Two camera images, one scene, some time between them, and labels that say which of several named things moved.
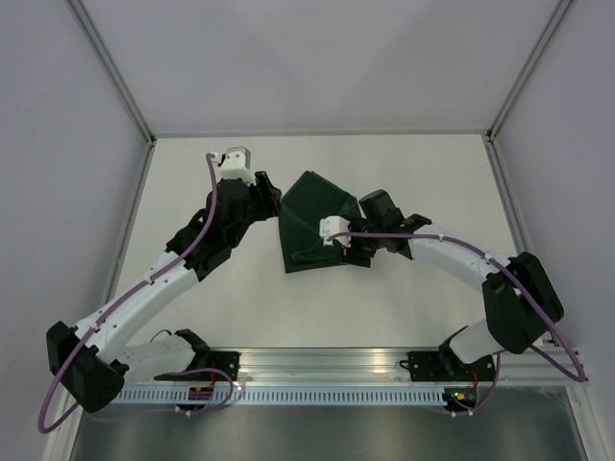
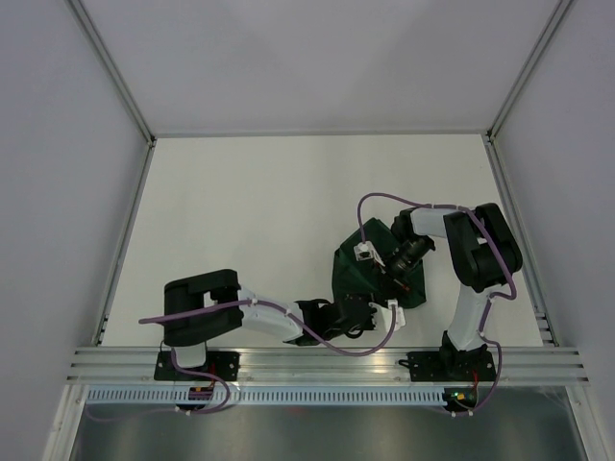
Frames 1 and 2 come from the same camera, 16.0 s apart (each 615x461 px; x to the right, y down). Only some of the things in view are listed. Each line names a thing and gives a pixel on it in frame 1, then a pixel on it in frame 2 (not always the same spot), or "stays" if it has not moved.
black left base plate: x=228 y=362 stays
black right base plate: x=445 y=366 stays
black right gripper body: x=365 y=247 to x=404 y=259
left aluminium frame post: x=115 y=72 stays
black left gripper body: x=262 y=205 to x=367 y=326
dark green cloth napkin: x=301 y=210 to x=369 y=278
